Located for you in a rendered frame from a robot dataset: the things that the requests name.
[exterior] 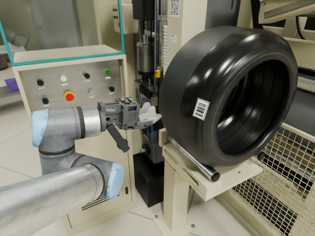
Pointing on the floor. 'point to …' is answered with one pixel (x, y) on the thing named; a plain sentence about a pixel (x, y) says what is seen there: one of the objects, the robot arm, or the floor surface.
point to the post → (195, 28)
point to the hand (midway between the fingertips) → (157, 118)
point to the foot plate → (184, 230)
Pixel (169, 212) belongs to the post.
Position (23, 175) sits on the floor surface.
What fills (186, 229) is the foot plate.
